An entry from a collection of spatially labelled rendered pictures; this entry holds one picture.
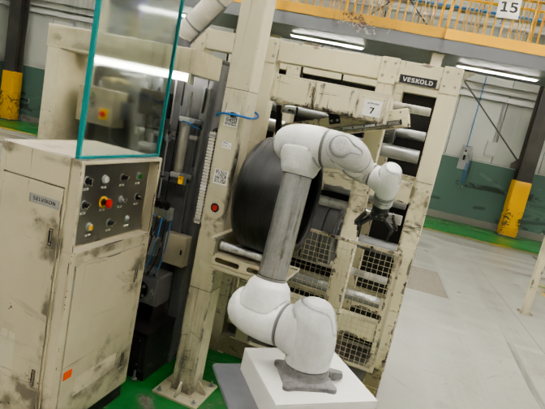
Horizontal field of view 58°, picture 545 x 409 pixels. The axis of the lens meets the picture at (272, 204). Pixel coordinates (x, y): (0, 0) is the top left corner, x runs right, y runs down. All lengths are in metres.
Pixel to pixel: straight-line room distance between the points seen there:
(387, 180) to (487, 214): 9.94
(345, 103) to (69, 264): 1.48
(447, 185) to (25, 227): 10.39
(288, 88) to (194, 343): 1.43
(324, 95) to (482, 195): 9.56
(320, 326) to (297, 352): 0.12
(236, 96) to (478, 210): 9.91
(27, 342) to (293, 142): 1.38
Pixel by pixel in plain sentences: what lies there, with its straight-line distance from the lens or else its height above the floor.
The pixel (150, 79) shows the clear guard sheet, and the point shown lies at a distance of 2.29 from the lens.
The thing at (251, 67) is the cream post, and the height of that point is 1.77.
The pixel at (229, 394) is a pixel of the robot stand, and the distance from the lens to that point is 1.78.
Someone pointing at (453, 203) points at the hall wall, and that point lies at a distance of 11.87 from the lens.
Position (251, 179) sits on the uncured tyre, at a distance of 2.22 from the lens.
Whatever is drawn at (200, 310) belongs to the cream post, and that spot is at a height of 0.51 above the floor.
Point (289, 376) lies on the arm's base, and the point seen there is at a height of 0.77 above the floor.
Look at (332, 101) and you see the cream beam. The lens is 2.58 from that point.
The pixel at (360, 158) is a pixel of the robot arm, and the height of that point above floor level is 1.50.
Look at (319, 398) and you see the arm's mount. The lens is 1.69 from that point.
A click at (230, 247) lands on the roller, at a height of 0.91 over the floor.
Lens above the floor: 1.60
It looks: 11 degrees down
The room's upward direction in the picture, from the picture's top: 12 degrees clockwise
